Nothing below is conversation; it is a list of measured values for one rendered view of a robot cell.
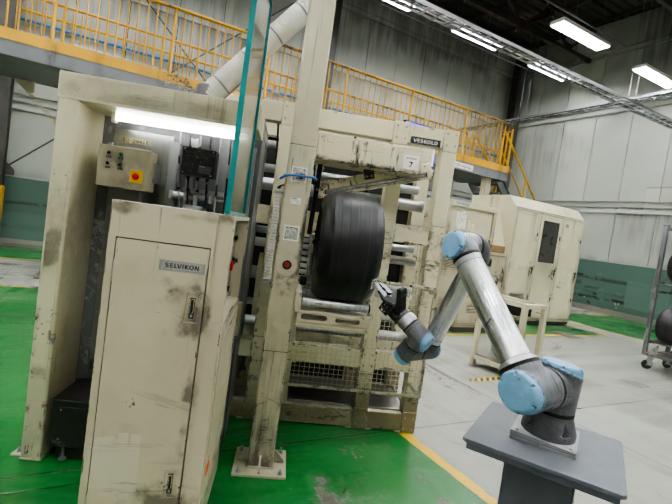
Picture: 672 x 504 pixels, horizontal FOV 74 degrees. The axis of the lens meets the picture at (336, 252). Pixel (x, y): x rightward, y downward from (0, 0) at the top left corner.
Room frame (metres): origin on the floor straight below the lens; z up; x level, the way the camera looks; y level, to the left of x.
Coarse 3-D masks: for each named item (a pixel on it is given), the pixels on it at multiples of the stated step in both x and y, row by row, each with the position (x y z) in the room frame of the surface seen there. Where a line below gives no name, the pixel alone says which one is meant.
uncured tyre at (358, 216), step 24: (336, 192) 2.22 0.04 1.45; (336, 216) 2.06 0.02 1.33; (360, 216) 2.08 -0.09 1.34; (384, 216) 2.16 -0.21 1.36; (336, 240) 2.02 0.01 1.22; (360, 240) 2.04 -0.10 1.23; (312, 264) 2.46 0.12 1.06; (336, 264) 2.03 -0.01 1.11; (360, 264) 2.04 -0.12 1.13; (312, 288) 2.21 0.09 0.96; (336, 288) 2.09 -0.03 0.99; (360, 288) 2.09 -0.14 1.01
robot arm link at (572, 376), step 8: (544, 360) 1.62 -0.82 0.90; (552, 360) 1.62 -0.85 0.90; (560, 360) 1.66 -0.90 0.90; (552, 368) 1.58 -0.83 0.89; (560, 368) 1.56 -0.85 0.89; (568, 368) 1.55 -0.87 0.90; (576, 368) 1.58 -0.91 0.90; (560, 376) 1.54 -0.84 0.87; (568, 376) 1.55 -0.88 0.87; (576, 376) 1.55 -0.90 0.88; (568, 384) 1.54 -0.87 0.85; (576, 384) 1.55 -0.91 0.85; (568, 392) 1.53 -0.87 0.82; (576, 392) 1.56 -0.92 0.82; (568, 400) 1.54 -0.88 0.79; (576, 400) 1.57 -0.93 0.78; (560, 408) 1.56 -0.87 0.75; (568, 408) 1.56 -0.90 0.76; (576, 408) 1.58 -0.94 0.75
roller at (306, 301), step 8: (304, 304) 2.14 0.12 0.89; (312, 304) 2.14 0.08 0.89; (320, 304) 2.14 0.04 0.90; (328, 304) 2.15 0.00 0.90; (336, 304) 2.15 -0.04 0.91; (344, 304) 2.16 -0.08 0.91; (352, 304) 2.17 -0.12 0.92; (360, 304) 2.18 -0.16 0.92; (360, 312) 2.18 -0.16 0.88; (368, 312) 2.18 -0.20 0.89
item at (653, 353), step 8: (664, 232) 5.89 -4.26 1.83; (664, 240) 5.88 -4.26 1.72; (664, 248) 5.87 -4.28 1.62; (664, 256) 5.89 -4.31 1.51; (656, 272) 5.90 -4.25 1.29; (656, 280) 5.89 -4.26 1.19; (656, 288) 5.87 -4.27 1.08; (656, 296) 5.88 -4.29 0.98; (664, 312) 5.82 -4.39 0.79; (648, 320) 5.90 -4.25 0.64; (656, 320) 5.84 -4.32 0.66; (664, 320) 5.74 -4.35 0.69; (648, 328) 5.88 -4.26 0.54; (656, 328) 5.81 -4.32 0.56; (664, 328) 5.71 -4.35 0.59; (648, 336) 5.87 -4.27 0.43; (656, 336) 5.84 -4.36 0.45; (664, 336) 5.73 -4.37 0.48; (648, 344) 5.89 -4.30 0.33; (664, 344) 5.81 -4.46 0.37; (648, 352) 5.86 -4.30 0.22; (656, 352) 5.77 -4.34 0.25; (664, 352) 6.08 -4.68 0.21; (648, 360) 5.85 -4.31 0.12; (664, 360) 5.66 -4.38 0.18; (648, 368) 5.85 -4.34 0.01
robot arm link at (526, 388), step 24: (456, 240) 1.79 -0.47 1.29; (480, 240) 1.84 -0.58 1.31; (456, 264) 1.79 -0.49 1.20; (480, 264) 1.74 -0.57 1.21; (480, 288) 1.69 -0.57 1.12; (480, 312) 1.67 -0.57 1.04; (504, 312) 1.63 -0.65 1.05; (504, 336) 1.58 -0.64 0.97; (504, 360) 1.56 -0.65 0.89; (528, 360) 1.51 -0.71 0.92; (504, 384) 1.51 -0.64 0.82; (528, 384) 1.44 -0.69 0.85; (552, 384) 1.49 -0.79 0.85; (528, 408) 1.44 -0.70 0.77; (552, 408) 1.51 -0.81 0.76
